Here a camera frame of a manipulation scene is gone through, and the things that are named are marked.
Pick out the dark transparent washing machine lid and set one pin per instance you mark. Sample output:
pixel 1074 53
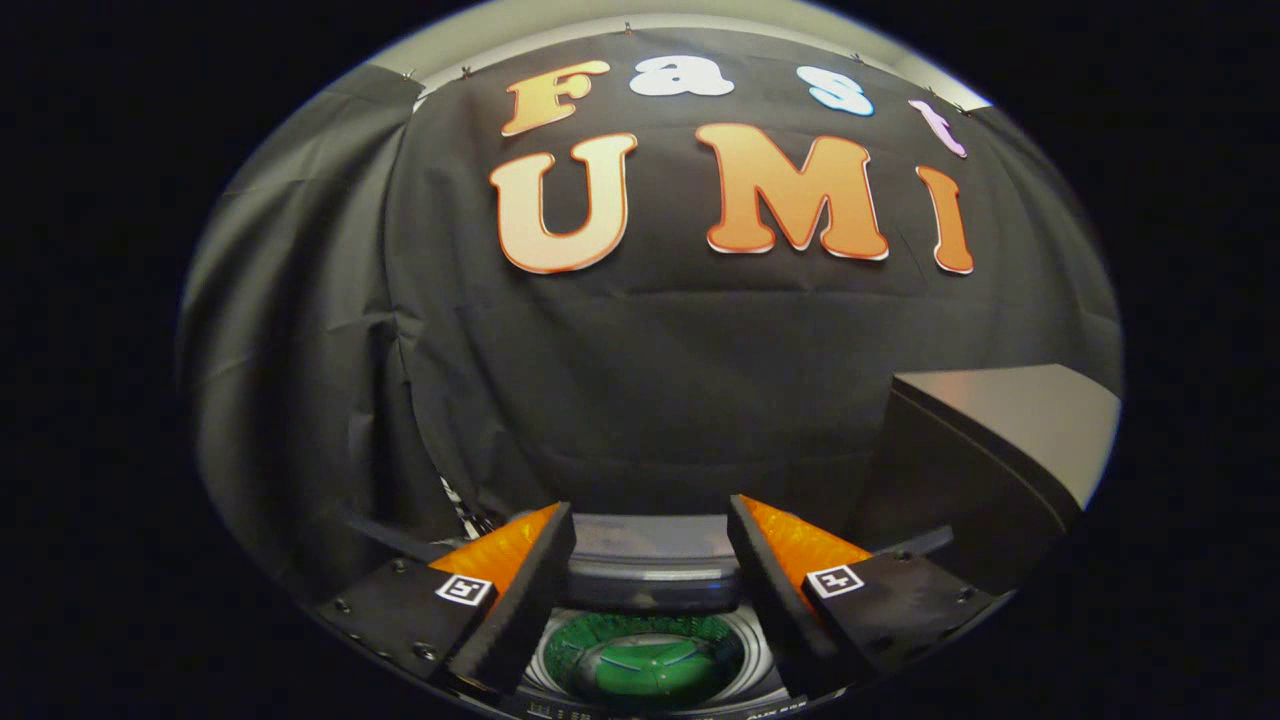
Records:
pixel 650 590

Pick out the green polo shirt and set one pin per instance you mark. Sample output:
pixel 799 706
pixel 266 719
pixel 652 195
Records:
pixel 650 675

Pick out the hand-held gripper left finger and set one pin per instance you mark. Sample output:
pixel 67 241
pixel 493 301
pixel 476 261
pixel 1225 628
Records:
pixel 525 610

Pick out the grey washing machine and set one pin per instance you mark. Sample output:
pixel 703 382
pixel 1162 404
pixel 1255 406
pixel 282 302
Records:
pixel 758 655

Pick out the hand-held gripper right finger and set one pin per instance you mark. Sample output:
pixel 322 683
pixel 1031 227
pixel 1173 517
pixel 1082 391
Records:
pixel 775 610

